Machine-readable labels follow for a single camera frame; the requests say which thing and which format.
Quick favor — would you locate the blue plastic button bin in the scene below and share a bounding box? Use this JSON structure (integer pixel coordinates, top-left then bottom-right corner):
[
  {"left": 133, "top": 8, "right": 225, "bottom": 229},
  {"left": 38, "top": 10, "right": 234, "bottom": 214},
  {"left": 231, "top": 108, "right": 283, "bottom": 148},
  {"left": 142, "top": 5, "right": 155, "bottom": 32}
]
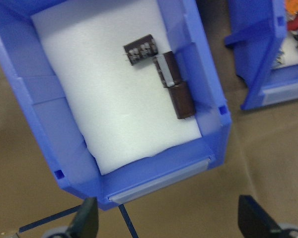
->
[{"left": 224, "top": 0, "right": 298, "bottom": 111}]

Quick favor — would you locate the dark capacitor with white print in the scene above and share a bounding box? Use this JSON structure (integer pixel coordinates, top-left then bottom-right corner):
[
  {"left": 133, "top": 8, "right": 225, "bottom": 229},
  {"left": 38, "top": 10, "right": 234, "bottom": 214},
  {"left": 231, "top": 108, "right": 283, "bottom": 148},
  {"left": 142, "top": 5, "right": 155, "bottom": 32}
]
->
[{"left": 123, "top": 34, "right": 157, "bottom": 66}]

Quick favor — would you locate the orange push button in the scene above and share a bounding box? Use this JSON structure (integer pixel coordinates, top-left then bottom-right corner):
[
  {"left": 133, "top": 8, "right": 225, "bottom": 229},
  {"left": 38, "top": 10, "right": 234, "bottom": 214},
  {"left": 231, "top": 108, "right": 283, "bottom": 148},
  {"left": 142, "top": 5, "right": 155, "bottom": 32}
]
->
[{"left": 285, "top": 0, "right": 298, "bottom": 13}]

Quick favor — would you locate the brown capacitor with grey stripe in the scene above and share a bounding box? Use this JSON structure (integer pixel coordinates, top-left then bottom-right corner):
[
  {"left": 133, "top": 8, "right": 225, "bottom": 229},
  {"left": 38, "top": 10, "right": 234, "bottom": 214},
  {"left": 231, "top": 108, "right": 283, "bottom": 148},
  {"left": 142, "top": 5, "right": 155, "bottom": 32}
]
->
[{"left": 153, "top": 51, "right": 183, "bottom": 88}]

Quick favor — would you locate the plain brown capacitor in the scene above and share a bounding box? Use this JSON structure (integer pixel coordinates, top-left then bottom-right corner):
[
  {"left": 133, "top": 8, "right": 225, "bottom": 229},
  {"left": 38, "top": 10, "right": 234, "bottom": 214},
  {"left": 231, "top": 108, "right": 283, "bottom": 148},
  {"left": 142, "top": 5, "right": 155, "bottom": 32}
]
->
[{"left": 167, "top": 81, "right": 196, "bottom": 120}]

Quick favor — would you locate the blue plastic capacitor bin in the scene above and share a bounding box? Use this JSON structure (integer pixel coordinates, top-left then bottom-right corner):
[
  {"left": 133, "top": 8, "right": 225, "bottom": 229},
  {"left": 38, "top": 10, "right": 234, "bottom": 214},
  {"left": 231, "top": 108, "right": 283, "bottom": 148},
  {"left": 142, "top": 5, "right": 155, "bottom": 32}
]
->
[{"left": 0, "top": 0, "right": 233, "bottom": 212}]

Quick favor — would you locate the clear label strip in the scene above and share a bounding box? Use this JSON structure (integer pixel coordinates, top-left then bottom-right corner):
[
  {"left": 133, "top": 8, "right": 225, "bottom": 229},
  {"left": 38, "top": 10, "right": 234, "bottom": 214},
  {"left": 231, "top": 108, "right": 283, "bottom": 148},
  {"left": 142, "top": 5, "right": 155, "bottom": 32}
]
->
[
  {"left": 262, "top": 80, "right": 298, "bottom": 105},
  {"left": 108, "top": 157, "right": 211, "bottom": 203}
]

